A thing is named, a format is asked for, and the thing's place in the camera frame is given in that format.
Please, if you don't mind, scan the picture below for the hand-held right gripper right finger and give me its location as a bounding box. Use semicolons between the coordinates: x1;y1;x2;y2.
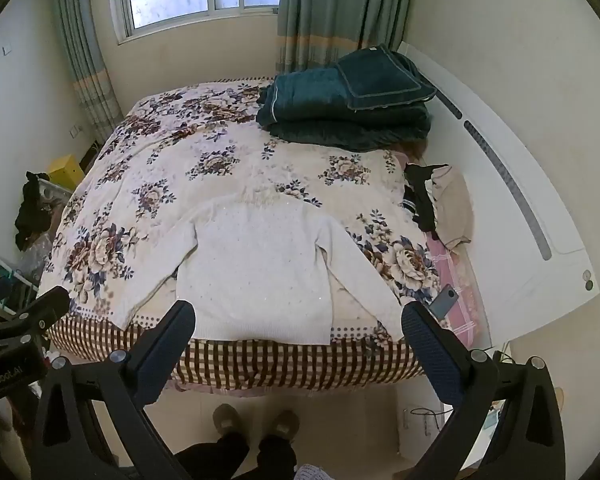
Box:
401;302;566;480

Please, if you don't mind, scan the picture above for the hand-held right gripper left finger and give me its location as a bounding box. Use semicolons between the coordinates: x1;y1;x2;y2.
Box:
30;300;198;480

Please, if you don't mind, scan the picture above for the white towel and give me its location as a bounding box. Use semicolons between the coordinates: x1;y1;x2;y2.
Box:
107;187;416;346

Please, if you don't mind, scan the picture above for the beige and black clothes pile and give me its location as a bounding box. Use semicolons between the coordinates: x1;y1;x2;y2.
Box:
432;165;476;251

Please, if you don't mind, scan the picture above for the green rack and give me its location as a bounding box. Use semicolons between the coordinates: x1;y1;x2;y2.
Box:
0;245;38;311

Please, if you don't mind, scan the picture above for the clear plastic bag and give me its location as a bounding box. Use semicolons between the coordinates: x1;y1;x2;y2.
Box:
20;232;56;283

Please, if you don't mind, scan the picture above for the grey smartphone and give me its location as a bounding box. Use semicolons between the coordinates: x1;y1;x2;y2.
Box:
430;284;458;320

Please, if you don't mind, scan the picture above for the pink striped sheet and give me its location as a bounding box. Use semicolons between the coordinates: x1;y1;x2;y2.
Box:
425;237;486;346

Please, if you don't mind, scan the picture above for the grey slipper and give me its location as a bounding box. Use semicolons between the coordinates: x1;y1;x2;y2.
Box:
212;403;243;438
270;410;301;443

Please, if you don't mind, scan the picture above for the white bed headboard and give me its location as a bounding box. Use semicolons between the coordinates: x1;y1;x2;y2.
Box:
397;40;600;348

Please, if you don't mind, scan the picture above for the yellow box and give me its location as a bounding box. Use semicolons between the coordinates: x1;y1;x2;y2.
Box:
47;154;86;193

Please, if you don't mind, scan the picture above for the person's right leg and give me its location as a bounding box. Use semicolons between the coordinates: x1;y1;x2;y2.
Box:
257;435;298;480

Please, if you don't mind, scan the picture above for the black garment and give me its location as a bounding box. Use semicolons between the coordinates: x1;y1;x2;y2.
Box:
404;162;451;233

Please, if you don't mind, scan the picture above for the brown cloth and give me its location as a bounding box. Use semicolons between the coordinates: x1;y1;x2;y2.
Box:
392;141;428;168

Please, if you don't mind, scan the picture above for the floral bed blanket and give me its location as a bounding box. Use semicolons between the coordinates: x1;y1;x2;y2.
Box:
37;77;443;392

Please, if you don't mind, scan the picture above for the teal curtain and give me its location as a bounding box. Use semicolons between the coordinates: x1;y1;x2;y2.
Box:
276;0;411;78
50;0;126;146

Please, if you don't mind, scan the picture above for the teal folded quilt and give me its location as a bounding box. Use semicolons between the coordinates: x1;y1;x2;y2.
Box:
256;72;433;153

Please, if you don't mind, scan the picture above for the teal pillow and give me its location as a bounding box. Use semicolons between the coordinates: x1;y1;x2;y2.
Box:
335;45;438;111

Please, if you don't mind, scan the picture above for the black floor cable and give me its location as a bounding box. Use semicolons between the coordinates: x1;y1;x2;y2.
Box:
409;406;453;443

